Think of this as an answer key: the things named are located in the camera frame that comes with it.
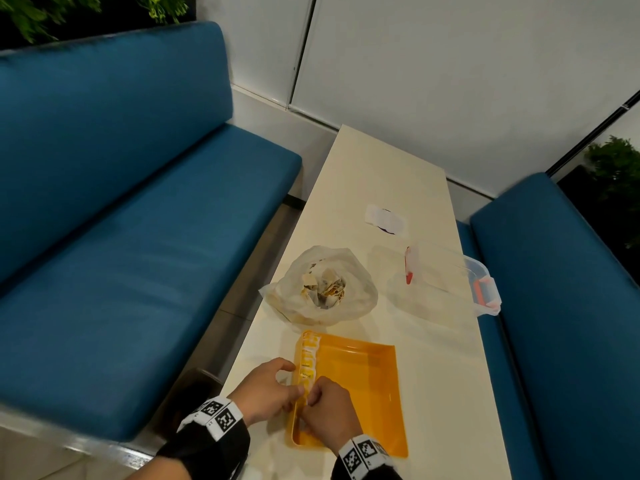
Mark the person's right hand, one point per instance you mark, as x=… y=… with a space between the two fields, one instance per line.
x=332 y=414

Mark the yellow tray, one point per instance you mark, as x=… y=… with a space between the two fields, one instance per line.
x=370 y=389

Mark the person's left hand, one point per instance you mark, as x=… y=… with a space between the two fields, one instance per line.
x=260 y=394

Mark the clear plastic bag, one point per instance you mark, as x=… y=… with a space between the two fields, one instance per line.
x=360 y=294

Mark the row of tea bags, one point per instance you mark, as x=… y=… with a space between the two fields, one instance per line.
x=307 y=359

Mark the person's right forearm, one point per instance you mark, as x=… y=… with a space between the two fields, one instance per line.
x=382 y=474

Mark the green leafy plant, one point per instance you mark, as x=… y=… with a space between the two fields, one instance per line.
x=30 y=14
x=615 y=167

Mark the blue sofa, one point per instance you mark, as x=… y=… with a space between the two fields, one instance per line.
x=140 y=229
x=565 y=334

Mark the black metal pole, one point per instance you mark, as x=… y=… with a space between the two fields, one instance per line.
x=592 y=133

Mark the white marker wristband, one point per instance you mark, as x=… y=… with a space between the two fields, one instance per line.
x=220 y=417
x=362 y=454

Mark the white paper patch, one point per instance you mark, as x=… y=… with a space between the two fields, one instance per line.
x=387 y=219

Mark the person's left forearm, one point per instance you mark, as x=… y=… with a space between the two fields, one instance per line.
x=210 y=449

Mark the clear box with red latches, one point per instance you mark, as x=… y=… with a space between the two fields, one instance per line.
x=445 y=284

